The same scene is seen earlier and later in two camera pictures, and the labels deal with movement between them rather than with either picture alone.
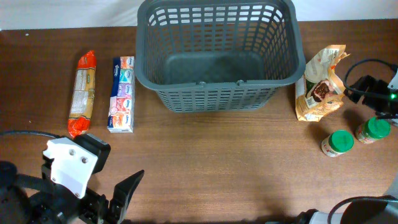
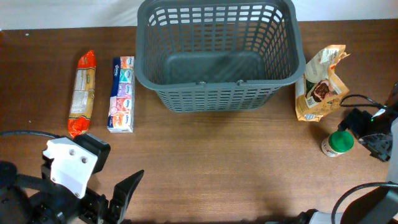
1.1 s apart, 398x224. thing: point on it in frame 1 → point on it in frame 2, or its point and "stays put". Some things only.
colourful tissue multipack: (120, 113) stays put
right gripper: (377, 86) → (381, 150)
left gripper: (99, 211) stays put
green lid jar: (337, 143) stays put
